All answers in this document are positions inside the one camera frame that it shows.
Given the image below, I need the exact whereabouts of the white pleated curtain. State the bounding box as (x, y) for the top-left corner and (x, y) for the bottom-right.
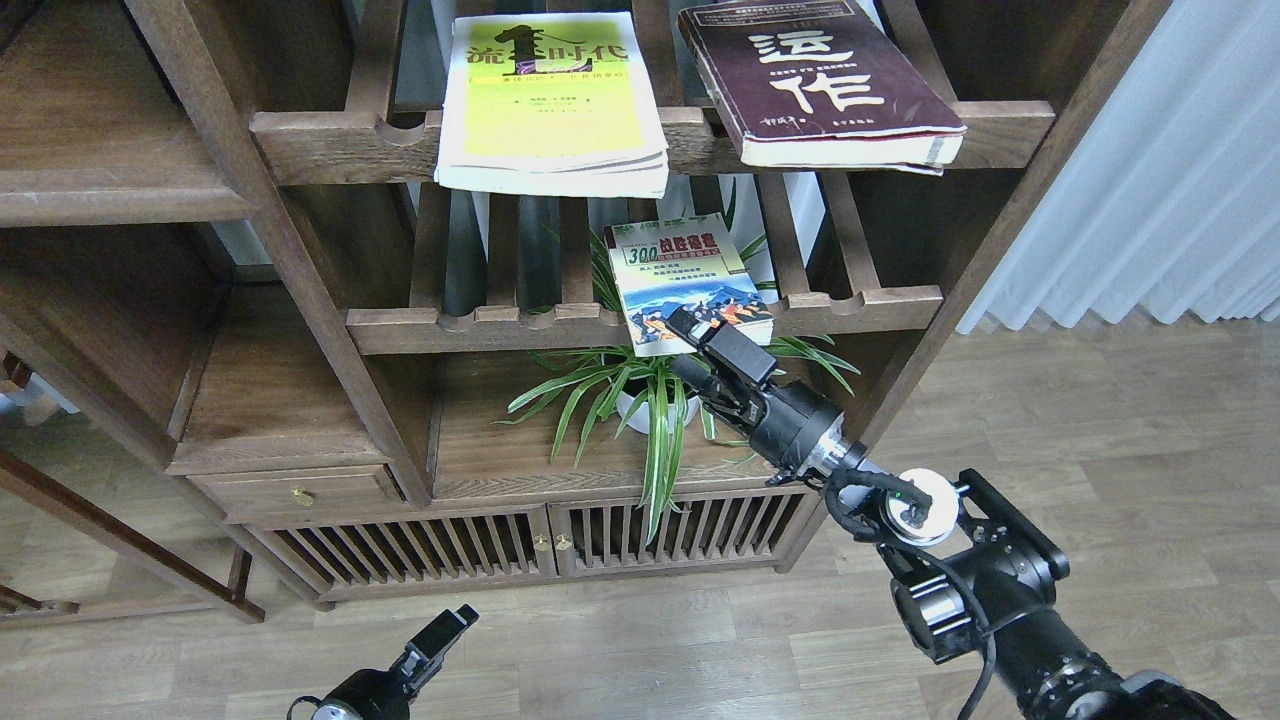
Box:
(957, 1), (1279, 334)

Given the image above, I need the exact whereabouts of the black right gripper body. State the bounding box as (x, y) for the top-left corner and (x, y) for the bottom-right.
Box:
(716, 380), (846, 480)

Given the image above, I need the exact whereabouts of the dark wooden bookshelf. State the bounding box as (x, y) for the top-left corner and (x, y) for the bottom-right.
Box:
(0, 0), (1178, 612)

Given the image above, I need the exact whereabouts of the dark maroon thick book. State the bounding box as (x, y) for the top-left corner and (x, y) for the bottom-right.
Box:
(678, 1), (966, 174)

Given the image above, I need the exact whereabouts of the brass drawer knob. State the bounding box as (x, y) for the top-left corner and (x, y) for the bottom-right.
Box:
(291, 486), (315, 509)

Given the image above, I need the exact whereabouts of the yellow green paperback book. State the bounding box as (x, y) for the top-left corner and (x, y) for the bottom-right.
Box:
(434, 12), (669, 199)

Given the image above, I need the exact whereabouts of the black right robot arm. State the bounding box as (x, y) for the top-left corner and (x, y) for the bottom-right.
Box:
(667, 307), (1228, 719)

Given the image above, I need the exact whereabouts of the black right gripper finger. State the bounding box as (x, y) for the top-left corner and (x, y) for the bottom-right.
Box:
(669, 354), (746, 421)
(667, 307), (777, 391)

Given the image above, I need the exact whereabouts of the green spider plant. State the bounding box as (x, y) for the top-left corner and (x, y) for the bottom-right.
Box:
(507, 231), (855, 544)

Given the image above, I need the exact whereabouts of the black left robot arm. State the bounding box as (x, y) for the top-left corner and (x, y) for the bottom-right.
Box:
(285, 603), (479, 719)

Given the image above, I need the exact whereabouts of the white plant pot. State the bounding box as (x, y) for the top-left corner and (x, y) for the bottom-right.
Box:
(616, 380), (701, 434)

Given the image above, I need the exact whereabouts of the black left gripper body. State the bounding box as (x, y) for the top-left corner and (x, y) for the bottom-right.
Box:
(311, 650), (436, 719)

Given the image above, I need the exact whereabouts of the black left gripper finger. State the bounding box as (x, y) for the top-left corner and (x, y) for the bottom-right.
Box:
(404, 603), (480, 673)

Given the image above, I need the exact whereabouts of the white green illustrated book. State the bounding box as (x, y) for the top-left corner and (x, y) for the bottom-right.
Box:
(605, 213), (774, 357)

